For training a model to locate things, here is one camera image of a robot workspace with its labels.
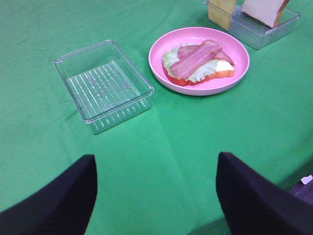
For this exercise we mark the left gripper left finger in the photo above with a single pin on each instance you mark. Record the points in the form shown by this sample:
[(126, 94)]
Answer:
[(62, 207)]

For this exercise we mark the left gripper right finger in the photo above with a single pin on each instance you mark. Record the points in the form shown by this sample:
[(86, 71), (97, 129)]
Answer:
[(252, 205)]

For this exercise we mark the bread slice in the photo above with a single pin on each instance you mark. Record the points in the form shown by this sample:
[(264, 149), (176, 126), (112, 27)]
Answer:
[(224, 69), (267, 11)]

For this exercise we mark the bacon strip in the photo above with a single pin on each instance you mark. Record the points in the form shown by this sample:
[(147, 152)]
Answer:
[(188, 64), (186, 49)]

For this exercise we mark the green lettuce leaf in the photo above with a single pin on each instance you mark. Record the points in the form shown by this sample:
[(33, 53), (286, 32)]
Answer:
[(202, 74)]

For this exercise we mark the yellow cheese slice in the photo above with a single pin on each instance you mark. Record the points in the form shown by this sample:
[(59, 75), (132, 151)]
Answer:
[(220, 12)]

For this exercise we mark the left clear plastic container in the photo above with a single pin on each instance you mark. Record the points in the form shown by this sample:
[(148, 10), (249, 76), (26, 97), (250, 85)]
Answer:
[(105, 86)]

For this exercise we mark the clear plastic container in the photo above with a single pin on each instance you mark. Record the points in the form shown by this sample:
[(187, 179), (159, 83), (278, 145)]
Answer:
[(255, 33), (105, 86)]

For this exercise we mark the pink round plate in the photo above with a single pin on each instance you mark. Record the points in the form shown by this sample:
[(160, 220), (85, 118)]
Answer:
[(195, 35)]

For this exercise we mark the right clear plastic container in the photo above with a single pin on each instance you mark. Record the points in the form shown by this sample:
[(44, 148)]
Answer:
[(255, 33)]

